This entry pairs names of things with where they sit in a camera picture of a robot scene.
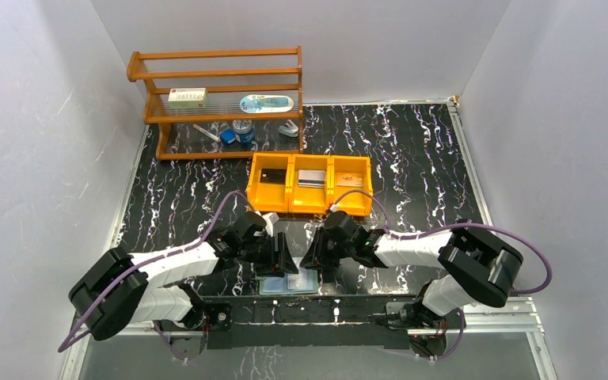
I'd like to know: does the green card holder wallet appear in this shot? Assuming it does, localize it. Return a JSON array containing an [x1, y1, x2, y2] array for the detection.
[[256, 257, 319, 295]]

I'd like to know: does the yellow three-compartment bin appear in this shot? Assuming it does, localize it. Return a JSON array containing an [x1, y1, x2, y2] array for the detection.
[[246, 153, 373, 217]]

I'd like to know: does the orange wooden shelf rack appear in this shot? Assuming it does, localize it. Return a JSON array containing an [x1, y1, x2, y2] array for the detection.
[[127, 46, 304, 161]]

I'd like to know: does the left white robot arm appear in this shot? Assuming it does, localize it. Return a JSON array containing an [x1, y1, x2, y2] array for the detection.
[[69, 211, 298, 340]]

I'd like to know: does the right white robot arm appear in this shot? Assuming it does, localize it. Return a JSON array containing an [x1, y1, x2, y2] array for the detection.
[[300, 211, 523, 324]]

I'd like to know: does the bronze card in bin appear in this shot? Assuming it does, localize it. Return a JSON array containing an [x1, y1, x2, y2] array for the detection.
[[336, 173, 364, 188]]

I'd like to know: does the black VIP card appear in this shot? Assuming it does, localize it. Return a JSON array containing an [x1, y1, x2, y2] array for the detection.
[[260, 168, 287, 185]]

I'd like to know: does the small blue block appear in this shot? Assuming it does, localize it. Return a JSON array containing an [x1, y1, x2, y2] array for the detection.
[[219, 129, 237, 145]]

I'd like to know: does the blue white jar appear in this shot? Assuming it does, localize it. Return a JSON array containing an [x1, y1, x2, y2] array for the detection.
[[232, 120, 255, 144]]

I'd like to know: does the white marker pen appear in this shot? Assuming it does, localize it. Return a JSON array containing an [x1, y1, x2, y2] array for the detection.
[[192, 123, 222, 142]]

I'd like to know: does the blue blister pack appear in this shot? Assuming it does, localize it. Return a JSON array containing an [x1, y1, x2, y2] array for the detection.
[[239, 94, 295, 114]]

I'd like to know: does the white red box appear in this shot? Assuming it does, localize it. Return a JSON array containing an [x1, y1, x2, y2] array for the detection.
[[168, 88, 207, 109]]

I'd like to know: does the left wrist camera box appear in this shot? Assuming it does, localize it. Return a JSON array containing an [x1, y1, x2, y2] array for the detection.
[[260, 212, 279, 236]]

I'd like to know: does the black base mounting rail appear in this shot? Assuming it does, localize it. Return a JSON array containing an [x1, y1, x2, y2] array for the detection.
[[154, 294, 468, 352]]

